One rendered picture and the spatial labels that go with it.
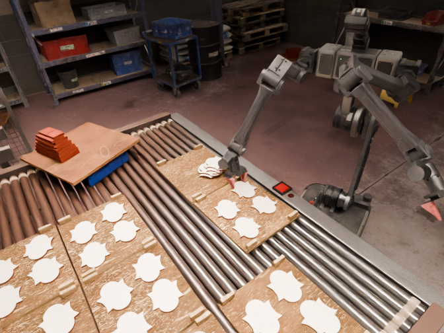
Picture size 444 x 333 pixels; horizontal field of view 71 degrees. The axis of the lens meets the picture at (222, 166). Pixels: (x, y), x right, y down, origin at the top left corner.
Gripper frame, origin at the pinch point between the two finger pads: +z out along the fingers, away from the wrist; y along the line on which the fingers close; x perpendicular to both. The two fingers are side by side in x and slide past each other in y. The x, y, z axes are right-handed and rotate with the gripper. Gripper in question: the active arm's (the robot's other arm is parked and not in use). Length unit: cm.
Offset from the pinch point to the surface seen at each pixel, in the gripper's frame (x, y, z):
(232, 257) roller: 31.6, 30.8, 10.8
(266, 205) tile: 20.8, -0.5, 5.6
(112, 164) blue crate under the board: -60, 47, -17
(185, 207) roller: -7.1, 30.4, 1.4
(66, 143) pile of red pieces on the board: -69, 65, -36
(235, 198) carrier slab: 5.9, 7.3, 3.0
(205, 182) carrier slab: -14.7, 12.0, -2.1
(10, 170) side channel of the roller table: -99, 98, -25
